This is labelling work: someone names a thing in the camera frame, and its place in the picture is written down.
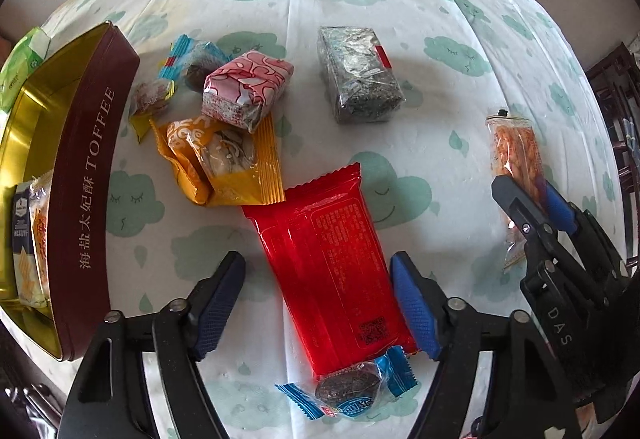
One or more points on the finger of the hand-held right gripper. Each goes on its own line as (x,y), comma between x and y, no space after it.
(559,208)
(520,214)

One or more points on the pink swirl print snack packet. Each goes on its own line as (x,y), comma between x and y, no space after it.
(245,84)

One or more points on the blue candy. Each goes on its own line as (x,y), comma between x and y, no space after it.
(350,384)
(185,51)

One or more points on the clear packet of orange sticks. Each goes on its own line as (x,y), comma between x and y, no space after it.
(515,154)

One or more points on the dark wooden furniture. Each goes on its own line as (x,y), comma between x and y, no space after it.
(620,94)

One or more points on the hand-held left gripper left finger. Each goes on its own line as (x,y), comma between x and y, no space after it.
(217,309)

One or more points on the large red snack packet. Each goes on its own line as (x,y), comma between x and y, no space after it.
(325,259)

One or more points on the brown and gold tin box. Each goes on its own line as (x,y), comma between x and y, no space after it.
(90,169)

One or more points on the orange pastry packet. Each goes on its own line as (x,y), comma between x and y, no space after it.
(225,159)

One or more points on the green tissue packet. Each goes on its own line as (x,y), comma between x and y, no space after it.
(20,64)

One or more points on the silver green seaweed packet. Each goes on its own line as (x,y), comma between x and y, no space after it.
(355,74)

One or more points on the yellow wrapped candy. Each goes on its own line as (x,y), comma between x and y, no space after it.
(150,99)

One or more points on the white and navy snack packet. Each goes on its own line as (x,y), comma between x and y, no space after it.
(22,239)

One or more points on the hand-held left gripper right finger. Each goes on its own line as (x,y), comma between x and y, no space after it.
(415,304)

